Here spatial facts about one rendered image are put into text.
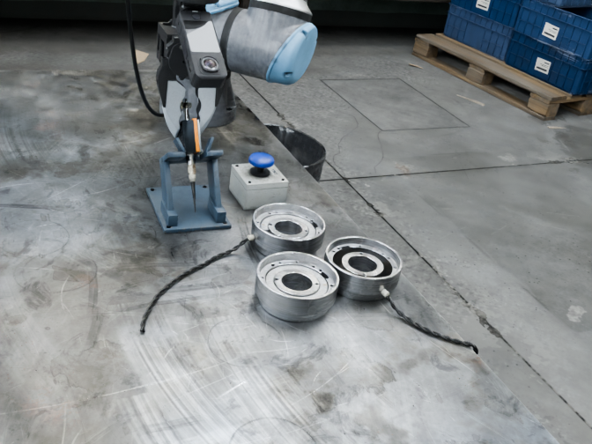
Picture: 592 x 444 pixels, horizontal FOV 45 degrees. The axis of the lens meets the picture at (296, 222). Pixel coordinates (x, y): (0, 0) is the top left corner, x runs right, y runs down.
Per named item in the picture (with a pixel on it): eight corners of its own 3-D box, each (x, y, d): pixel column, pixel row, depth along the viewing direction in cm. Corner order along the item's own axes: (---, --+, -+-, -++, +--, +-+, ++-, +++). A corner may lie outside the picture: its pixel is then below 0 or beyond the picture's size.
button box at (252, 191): (285, 206, 113) (289, 179, 111) (243, 210, 110) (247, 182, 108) (266, 182, 119) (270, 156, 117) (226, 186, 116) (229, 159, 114)
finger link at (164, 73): (182, 105, 103) (193, 48, 99) (186, 110, 102) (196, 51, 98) (151, 102, 101) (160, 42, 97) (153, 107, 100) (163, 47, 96)
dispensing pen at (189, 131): (188, 211, 101) (178, 95, 102) (182, 213, 105) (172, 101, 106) (203, 210, 102) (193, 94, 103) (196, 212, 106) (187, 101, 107)
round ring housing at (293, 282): (277, 333, 86) (282, 306, 83) (239, 284, 93) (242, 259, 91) (349, 314, 91) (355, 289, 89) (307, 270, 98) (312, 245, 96)
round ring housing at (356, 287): (307, 267, 99) (311, 242, 97) (367, 255, 104) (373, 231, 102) (348, 311, 91) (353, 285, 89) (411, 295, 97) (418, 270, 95)
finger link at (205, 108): (207, 122, 111) (204, 64, 106) (218, 137, 106) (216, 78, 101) (187, 124, 110) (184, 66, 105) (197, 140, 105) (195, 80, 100)
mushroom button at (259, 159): (274, 188, 112) (278, 160, 110) (251, 190, 111) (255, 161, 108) (265, 177, 116) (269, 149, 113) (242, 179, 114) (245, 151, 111)
